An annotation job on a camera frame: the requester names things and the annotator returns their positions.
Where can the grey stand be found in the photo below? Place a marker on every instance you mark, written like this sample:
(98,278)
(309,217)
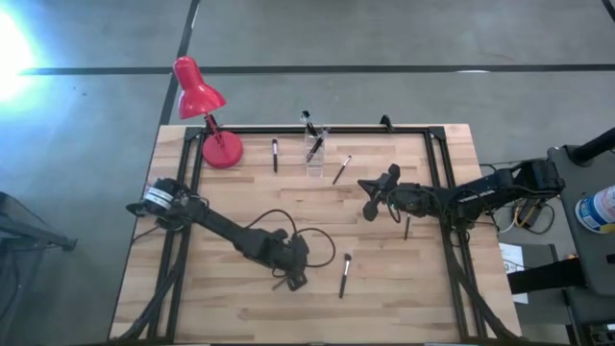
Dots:
(33,233)

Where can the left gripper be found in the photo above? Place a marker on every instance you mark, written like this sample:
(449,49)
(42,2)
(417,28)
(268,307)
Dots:
(288,252)

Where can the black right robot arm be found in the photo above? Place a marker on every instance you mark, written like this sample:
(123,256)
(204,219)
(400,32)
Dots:
(480,190)

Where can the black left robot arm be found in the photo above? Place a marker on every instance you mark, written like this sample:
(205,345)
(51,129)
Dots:
(226,230)

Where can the black power adapter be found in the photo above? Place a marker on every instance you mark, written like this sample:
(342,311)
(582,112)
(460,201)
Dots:
(531,209)

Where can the white blue wipes canister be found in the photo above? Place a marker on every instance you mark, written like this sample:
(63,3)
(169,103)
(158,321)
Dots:
(598,211)

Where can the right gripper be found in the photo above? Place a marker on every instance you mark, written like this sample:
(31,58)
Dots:
(391,192)

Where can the black post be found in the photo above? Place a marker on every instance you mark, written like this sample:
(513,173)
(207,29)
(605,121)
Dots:
(593,146)

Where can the long thin black makeup brush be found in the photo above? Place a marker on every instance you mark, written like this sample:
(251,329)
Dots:
(279,284)

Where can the black aluminium table frame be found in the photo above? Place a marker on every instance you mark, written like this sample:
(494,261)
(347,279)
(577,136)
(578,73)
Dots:
(269,130)

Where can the red desk lamp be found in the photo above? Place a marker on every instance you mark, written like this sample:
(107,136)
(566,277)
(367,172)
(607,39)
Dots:
(222,150)

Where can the black cart leg bar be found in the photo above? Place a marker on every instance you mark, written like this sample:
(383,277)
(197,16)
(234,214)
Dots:
(548,276)

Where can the clear acrylic container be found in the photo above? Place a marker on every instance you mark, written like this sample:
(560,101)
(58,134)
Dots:
(314,165)

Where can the white paper sheet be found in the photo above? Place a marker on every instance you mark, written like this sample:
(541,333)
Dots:
(510,254)

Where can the grey cart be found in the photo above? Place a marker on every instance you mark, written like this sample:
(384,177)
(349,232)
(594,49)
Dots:
(572,211)

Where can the black clamp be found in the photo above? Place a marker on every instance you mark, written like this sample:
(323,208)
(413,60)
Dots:
(386,122)

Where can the thick black powder brush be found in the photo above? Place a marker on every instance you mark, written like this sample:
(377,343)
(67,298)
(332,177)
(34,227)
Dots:
(344,279)

